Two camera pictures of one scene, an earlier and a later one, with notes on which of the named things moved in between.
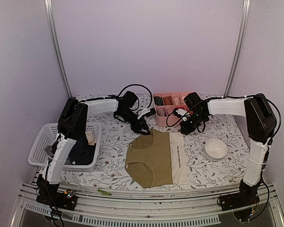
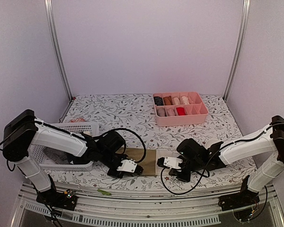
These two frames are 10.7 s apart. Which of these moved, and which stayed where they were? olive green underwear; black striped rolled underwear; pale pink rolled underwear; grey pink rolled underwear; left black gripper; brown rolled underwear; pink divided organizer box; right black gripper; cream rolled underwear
Moved: right black gripper; left black gripper; olive green underwear
Stayed: brown rolled underwear; grey pink rolled underwear; black striped rolled underwear; pale pink rolled underwear; cream rolled underwear; pink divided organizer box
